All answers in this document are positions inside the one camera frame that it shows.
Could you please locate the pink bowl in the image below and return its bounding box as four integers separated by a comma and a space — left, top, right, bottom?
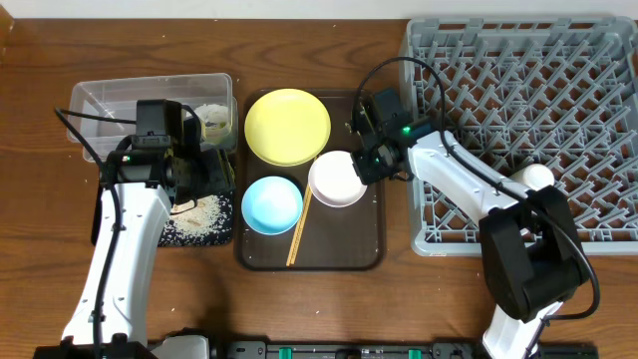
308, 151, 367, 208

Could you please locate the white tissue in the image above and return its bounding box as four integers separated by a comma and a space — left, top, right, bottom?
194, 104, 230, 143

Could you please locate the light blue bowl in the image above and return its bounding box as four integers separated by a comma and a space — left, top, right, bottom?
241, 177, 303, 235

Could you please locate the yellow plate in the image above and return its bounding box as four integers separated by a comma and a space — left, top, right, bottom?
244, 89, 332, 167

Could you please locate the white green cup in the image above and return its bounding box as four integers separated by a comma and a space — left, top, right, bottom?
509, 164, 555, 190

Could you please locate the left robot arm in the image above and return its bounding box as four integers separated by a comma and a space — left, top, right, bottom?
33, 99, 235, 359

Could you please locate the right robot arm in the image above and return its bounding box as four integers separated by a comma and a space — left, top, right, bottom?
349, 89, 597, 358

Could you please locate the grey dishwasher rack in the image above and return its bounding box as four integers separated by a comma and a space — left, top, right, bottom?
400, 17, 637, 255

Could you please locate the pile of rice grains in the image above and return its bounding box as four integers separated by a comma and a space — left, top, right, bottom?
159, 193, 234, 247

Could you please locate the black plastic bin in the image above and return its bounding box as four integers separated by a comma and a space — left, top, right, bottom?
89, 149, 237, 248

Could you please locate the wooden chopstick right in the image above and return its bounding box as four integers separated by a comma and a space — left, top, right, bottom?
288, 185, 315, 266

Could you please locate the wooden chopstick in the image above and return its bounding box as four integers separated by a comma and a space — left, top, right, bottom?
288, 185, 315, 266
284, 183, 311, 266

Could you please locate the dark brown tray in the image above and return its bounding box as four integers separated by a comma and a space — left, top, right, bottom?
234, 89, 386, 272

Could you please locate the clear plastic bin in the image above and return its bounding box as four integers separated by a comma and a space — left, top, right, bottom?
70, 73, 238, 154

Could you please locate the wooden chopstick left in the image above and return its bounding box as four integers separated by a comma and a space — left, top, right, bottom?
284, 183, 311, 266

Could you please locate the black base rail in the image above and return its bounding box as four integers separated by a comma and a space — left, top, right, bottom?
218, 338, 599, 359

